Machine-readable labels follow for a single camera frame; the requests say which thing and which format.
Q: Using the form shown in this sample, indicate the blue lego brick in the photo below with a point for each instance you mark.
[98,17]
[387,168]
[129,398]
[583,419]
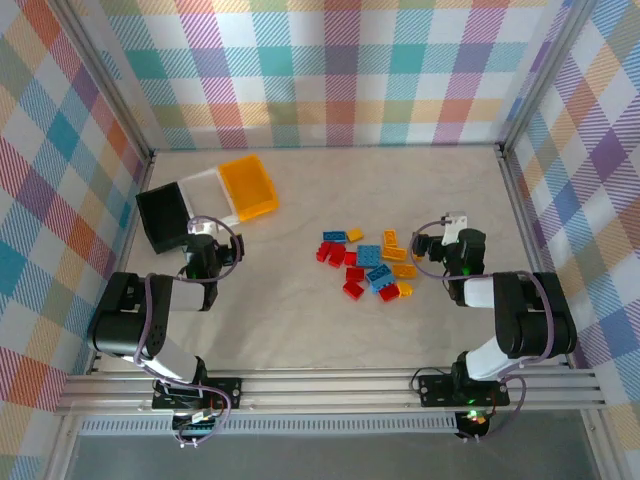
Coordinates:
[334,235]
[380,277]

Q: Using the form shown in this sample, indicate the black plastic bin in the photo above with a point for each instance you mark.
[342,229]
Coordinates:
[162,217]

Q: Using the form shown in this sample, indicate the large blue lego plate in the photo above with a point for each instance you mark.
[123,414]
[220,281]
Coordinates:
[368,255]

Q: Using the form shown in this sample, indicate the yellow plastic bin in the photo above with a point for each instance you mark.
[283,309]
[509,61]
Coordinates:
[247,187]

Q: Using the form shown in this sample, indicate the white plastic bin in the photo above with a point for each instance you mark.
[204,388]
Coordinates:
[202,192]

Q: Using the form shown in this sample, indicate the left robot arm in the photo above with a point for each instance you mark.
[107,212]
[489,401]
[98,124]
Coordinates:
[120,325]

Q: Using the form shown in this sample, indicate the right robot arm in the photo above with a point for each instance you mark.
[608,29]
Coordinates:
[530,320]

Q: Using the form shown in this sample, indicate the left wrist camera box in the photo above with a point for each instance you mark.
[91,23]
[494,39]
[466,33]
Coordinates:
[202,227]

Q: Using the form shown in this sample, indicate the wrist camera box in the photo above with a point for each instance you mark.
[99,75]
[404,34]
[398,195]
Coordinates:
[454,225]
[202,227]

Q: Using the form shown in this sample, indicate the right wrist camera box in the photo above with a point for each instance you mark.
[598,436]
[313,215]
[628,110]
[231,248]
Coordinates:
[454,225]

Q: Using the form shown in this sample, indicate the aluminium side rail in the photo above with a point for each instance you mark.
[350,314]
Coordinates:
[125,260]
[520,200]

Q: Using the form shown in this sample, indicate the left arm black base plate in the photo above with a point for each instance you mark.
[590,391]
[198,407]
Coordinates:
[234,386]

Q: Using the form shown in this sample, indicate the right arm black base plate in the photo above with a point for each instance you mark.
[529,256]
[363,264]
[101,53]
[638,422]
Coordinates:
[435,390]

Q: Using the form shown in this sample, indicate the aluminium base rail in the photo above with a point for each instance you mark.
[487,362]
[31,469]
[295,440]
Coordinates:
[325,392]

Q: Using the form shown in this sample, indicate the aluminium frame post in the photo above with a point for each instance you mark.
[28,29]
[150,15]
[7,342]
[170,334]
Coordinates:
[106,75]
[545,75]

